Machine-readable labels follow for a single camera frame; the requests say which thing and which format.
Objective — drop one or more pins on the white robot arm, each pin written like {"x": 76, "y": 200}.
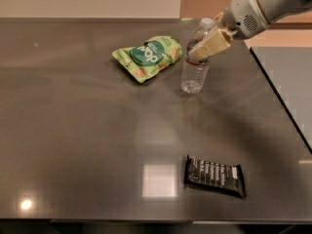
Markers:
{"x": 277, "y": 9}

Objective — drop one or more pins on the black snack bar wrapper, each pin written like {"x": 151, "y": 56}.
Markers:
{"x": 218, "y": 177}

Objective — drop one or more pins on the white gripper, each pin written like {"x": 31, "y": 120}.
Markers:
{"x": 242, "y": 16}

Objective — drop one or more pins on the clear plastic water bottle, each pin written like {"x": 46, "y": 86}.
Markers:
{"x": 194, "y": 71}

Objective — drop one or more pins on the green rice chip bag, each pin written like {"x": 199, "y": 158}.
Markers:
{"x": 146, "y": 61}

